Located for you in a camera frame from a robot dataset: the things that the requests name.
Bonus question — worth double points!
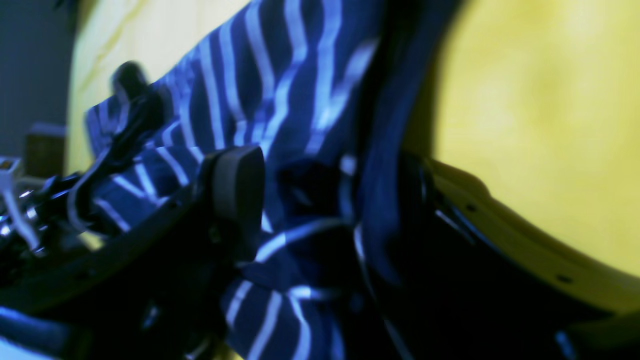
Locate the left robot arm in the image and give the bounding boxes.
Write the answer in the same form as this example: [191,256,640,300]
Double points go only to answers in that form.
[1,61,165,287]

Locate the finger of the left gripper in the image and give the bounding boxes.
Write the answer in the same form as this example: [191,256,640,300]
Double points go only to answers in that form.
[67,61,165,231]

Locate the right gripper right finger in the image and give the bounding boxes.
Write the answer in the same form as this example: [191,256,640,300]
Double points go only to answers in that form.
[359,155,639,360]

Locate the yellow table cloth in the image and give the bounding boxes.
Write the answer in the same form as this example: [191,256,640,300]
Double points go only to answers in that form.
[65,0,640,316]

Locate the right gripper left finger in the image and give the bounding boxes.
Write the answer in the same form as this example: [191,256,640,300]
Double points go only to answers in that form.
[1,145,265,360]

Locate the navy white striped T-shirt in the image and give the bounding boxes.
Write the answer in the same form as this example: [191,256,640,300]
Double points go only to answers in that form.
[93,0,460,360]

